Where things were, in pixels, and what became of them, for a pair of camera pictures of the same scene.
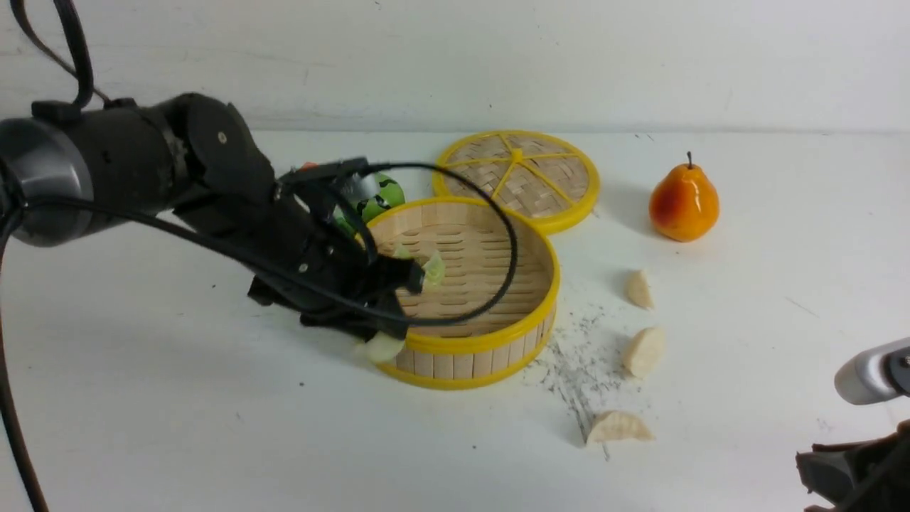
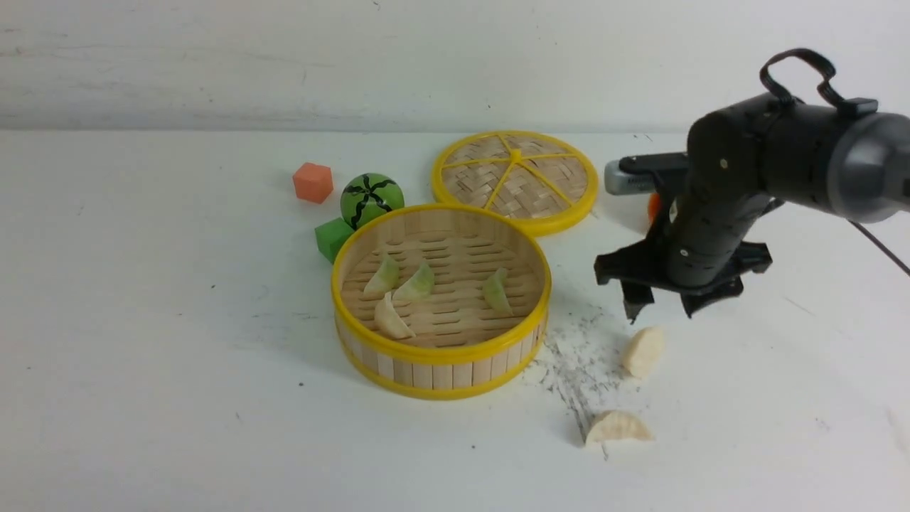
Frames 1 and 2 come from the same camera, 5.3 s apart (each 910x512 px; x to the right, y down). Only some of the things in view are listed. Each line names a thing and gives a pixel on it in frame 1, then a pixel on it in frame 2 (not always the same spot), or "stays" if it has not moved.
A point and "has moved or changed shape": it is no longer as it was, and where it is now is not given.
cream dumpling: [616, 426] stays
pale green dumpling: [401, 252] has moved or changed shape
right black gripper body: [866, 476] -> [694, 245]
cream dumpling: [644, 352] stays
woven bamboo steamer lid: [546, 180] stays
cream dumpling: [380, 347] has moved or changed shape
